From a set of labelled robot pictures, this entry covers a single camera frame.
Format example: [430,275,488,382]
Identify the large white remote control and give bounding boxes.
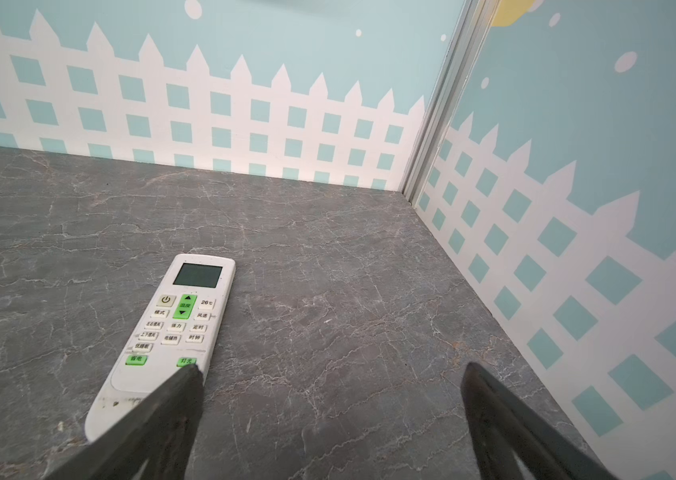
[84,254,236,442]

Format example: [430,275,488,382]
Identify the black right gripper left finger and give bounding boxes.
[48,365,204,480]

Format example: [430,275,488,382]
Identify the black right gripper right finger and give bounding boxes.
[461,362,614,479]

